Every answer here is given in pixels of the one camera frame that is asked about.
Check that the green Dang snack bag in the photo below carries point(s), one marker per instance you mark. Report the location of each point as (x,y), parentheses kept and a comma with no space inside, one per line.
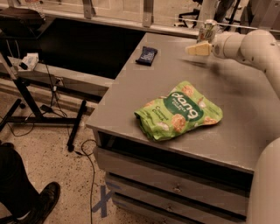
(182,110)

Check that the dark blue snack bar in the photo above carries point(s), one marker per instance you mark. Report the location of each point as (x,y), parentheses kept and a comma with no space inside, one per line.
(147,56)

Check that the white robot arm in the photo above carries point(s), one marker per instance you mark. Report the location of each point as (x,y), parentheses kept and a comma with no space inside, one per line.
(258,48)

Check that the black leather shoe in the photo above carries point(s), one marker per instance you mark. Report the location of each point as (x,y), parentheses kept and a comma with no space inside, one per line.
(46,203)

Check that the grey drawer cabinet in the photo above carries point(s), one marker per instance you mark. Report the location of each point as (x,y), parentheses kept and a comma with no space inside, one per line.
(205,175)

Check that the dark trouser leg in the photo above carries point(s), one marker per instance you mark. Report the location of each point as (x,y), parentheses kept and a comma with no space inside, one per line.
(17,193)

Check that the white device on shelf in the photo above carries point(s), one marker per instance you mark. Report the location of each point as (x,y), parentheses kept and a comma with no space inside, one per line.
(29,62)

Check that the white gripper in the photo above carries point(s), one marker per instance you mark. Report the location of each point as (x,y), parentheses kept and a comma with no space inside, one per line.
(219,48)

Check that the black metal stand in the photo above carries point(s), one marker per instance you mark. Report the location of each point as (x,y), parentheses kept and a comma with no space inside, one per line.
(38,116)

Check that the grey low shelf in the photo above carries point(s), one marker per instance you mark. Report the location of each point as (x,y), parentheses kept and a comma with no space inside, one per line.
(76,84)

